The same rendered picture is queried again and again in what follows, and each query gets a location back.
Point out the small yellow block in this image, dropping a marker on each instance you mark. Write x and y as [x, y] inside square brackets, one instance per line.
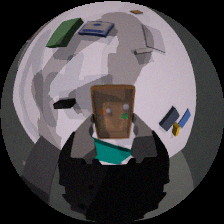
[175, 129]

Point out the blue flat square pad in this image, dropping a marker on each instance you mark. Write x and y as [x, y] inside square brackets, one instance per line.
[185, 118]

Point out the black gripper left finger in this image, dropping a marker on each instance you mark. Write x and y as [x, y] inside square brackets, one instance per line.
[79, 149]

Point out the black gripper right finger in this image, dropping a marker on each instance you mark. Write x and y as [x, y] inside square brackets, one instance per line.
[148, 148]

